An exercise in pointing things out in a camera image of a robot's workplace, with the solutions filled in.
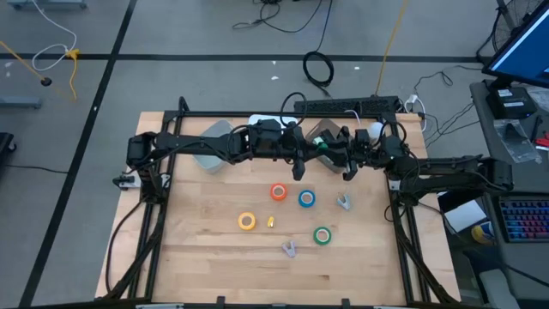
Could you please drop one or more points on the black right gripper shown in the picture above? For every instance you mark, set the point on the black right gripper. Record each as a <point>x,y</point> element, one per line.
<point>350,159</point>

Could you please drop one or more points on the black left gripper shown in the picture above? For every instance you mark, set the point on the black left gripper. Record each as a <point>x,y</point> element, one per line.
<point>296,143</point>

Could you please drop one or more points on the blue block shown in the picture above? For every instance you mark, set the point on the blue block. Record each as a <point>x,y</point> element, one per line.
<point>300,198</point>

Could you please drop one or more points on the light blue staple remover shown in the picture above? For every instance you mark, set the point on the light blue staple remover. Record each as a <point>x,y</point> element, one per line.
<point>343,202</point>

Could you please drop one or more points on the orange tape roll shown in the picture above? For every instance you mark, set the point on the orange tape roll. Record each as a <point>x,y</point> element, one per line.
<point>273,192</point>

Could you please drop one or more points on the small yellow stapler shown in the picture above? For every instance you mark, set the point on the small yellow stapler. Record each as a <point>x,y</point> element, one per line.
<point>271,222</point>

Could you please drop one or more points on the green tape roll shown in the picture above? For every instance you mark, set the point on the green tape roll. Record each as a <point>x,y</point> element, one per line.
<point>315,236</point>

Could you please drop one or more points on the yellow tape roll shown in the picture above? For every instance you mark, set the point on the yellow tape roll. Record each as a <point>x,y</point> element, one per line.
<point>240,221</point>

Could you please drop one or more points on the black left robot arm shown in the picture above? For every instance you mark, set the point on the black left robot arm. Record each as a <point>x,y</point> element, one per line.
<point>193,141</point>

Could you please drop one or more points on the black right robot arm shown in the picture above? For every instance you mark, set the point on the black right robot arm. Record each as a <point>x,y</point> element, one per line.
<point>450,171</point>

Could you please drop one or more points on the smoky transparent storage bin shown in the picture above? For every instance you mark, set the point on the smoky transparent storage bin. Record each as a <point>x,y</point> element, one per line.
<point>319,126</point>

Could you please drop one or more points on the long black power strip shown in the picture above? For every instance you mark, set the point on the long black power strip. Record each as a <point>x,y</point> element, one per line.
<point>343,105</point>

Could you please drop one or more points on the white plastic storage bin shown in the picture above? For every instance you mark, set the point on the white plastic storage bin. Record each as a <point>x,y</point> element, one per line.
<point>257,118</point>

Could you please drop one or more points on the grey plastic storage bin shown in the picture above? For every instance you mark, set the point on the grey plastic storage bin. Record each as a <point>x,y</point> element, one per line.
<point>210,163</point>

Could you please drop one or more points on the white paper sheet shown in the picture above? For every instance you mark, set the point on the white paper sheet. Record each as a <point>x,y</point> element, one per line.
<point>465,216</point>

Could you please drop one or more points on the clear plastic bag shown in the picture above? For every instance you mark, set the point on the clear plastic bag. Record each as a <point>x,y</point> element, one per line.
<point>514,141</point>

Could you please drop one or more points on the black mini computer box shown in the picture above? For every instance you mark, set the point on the black mini computer box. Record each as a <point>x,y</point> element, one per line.
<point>510,103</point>

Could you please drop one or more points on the dark grey desk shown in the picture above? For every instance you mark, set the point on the dark grey desk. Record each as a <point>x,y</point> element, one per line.
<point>532,180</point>

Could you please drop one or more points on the black computer keyboard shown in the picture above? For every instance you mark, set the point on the black computer keyboard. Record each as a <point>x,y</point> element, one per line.
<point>525,221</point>

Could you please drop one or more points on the large computer monitor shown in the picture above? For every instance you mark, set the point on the large computer monitor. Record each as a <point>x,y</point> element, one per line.
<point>523,51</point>

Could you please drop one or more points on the black floor fan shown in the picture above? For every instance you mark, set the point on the black floor fan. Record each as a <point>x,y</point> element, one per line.
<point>510,21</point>

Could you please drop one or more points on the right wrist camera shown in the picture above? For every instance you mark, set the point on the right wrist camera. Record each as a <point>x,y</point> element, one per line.
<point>363,139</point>

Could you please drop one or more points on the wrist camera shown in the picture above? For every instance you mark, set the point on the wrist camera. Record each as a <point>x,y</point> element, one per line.
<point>363,139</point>
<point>263,135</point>

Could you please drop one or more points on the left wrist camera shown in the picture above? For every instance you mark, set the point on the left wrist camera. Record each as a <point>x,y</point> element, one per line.
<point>263,135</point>

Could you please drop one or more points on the silver arm base bracket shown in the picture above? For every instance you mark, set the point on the silver arm base bracket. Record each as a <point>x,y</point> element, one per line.
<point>395,185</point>
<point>128,182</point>

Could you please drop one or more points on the black aluminium rig frame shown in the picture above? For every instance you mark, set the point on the black aluminium rig frame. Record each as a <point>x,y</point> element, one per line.
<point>206,114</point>

